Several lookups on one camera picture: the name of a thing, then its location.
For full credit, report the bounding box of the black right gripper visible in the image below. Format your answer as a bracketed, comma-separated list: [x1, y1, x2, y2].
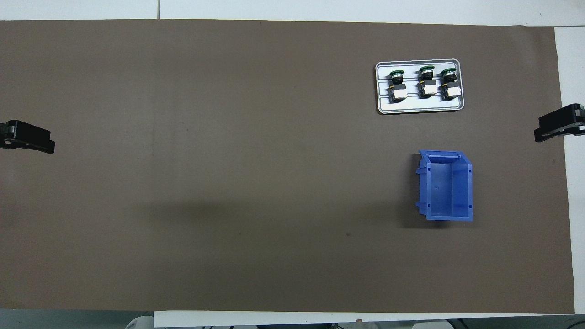
[534, 104, 585, 143]

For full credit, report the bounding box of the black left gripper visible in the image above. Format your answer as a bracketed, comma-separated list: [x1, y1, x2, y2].
[0, 120, 55, 154]

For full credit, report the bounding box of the green push button switch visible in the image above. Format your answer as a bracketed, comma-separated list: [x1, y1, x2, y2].
[388, 69, 408, 102]
[417, 66, 437, 99]
[439, 67, 461, 101]

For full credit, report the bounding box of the blue plastic storage bin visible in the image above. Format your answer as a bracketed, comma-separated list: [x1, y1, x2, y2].
[415, 150, 473, 222]

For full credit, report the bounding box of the silver metal tray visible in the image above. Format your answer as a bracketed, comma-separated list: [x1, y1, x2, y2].
[375, 59, 465, 115]

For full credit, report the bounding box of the brown table mat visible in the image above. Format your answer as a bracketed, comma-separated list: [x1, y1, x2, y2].
[0, 19, 575, 315]

